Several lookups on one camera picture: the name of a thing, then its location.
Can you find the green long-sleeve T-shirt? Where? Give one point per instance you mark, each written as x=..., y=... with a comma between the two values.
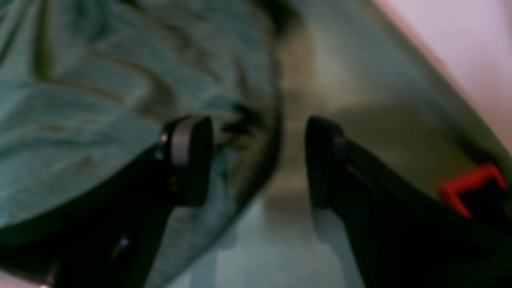
x=88, y=85

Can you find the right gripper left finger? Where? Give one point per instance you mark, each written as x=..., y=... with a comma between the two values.
x=109, y=237

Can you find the blue bar clamp left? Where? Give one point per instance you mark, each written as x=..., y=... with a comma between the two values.
x=481, y=194

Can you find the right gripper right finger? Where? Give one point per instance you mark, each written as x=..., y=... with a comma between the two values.
x=400, y=237

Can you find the light green table cloth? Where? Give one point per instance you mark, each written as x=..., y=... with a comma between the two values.
x=345, y=61

